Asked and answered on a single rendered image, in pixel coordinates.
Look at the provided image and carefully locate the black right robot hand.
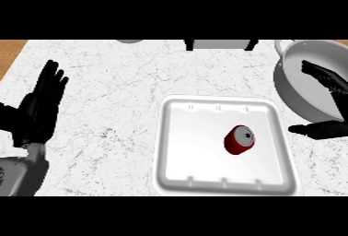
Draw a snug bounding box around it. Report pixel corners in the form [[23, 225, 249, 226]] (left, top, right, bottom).
[[287, 60, 348, 141]]

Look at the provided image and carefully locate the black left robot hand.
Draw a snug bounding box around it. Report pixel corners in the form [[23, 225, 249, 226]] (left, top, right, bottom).
[[0, 59, 71, 148]]

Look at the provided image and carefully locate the white round pot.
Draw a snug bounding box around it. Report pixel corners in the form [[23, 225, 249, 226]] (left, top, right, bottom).
[[271, 40, 348, 124]]

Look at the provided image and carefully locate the red can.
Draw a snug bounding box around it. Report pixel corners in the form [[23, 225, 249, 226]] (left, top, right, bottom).
[[222, 124, 256, 156]]

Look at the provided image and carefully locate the white rectangular tray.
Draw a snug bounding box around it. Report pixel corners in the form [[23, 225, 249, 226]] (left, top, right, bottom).
[[152, 94, 302, 196]]

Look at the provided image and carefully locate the grey appliance with black legs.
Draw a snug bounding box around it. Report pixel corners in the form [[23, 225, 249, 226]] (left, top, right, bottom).
[[183, 40, 259, 52]]

